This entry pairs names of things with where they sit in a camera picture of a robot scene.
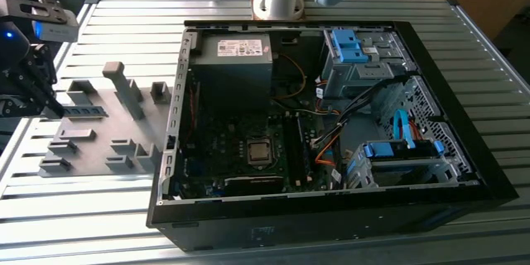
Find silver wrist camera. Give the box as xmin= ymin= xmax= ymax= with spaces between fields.
xmin=32 ymin=19 xmax=80 ymax=43

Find blue flat data cable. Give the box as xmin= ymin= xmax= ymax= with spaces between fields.
xmin=391 ymin=108 xmax=418 ymax=150

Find hard disk in blue carrier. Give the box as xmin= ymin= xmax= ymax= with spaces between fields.
xmin=363 ymin=141 xmax=445 ymax=162

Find grey metal disk bay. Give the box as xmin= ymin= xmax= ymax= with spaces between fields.
xmin=346 ymin=139 xmax=475 ymax=189

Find grey metal drive cage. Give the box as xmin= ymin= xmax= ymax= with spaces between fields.
xmin=322 ymin=27 xmax=418 ymax=100

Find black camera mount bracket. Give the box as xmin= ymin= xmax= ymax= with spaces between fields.
xmin=0 ymin=0 xmax=78 ymax=25

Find CPU socket metal frame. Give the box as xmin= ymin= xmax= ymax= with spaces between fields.
xmin=246 ymin=134 xmax=278 ymax=171

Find CPU with silver top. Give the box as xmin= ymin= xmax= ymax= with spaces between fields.
xmin=250 ymin=142 xmax=272 ymax=161

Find perforated metal chassis panel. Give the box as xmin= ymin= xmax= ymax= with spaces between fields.
xmin=373 ymin=75 xmax=475 ymax=182

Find white power supply label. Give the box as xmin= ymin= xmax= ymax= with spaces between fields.
xmin=218 ymin=39 xmax=264 ymax=58

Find thin orange wire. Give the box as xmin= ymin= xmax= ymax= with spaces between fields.
xmin=272 ymin=53 xmax=307 ymax=100

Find black PC case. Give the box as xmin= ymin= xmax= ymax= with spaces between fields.
xmin=146 ymin=19 xmax=519 ymax=252

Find blue plastic drive carrier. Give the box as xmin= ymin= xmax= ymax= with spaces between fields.
xmin=331 ymin=29 xmax=370 ymax=64

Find black cable bundle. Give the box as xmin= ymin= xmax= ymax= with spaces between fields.
xmin=310 ymin=77 xmax=409 ymax=151

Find multicolour power wires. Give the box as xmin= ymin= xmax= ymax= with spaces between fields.
xmin=284 ymin=106 xmax=343 ymax=119

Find green motherboard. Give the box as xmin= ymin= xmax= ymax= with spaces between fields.
xmin=180 ymin=108 xmax=333 ymax=199

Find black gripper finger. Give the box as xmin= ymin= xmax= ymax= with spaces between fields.
xmin=0 ymin=96 xmax=44 ymax=119
xmin=12 ymin=44 xmax=66 ymax=120

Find black graphics card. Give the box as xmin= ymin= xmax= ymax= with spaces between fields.
xmin=223 ymin=174 xmax=287 ymax=196

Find grey power supply unit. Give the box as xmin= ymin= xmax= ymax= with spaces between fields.
xmin=191 ymin=32 xmax=275 ymax=107

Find orange flat data cable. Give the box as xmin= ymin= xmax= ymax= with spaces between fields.
xmin=314 ymin=134 xmax=345 ymax=166

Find grey parts rack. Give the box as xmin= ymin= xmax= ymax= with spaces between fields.
xmin=36 ymin=61 xmax=175 ymax=181

